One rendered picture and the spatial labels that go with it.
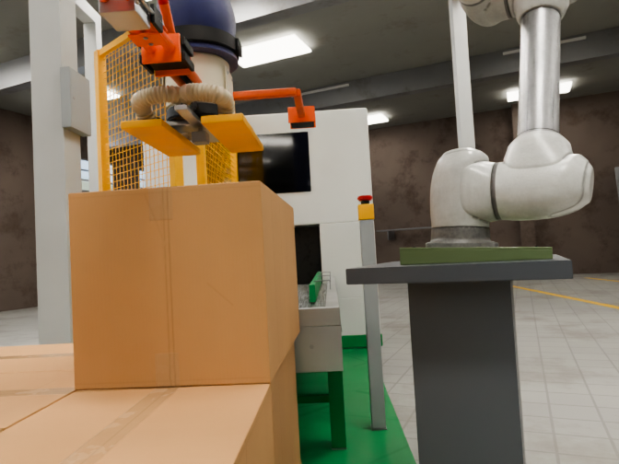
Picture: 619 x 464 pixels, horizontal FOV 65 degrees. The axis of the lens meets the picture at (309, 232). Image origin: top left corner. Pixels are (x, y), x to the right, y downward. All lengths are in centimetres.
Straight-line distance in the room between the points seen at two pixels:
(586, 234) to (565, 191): 1114
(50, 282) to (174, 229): 171
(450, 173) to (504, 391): 56
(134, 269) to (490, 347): 85
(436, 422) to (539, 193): 62
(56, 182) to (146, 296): 170
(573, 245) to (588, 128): 263
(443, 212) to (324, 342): 61
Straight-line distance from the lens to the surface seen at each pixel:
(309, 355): 165
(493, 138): 1262
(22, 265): 1132
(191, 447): 72
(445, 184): 135
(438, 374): 133
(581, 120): 1271
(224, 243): 98
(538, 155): 132
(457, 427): 136
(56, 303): 266
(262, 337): 98
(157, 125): 120
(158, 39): 104
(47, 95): 279
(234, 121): 116
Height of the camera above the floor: 79
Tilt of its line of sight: 2 degrees up
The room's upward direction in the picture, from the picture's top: 3 degrees counter-clockwise
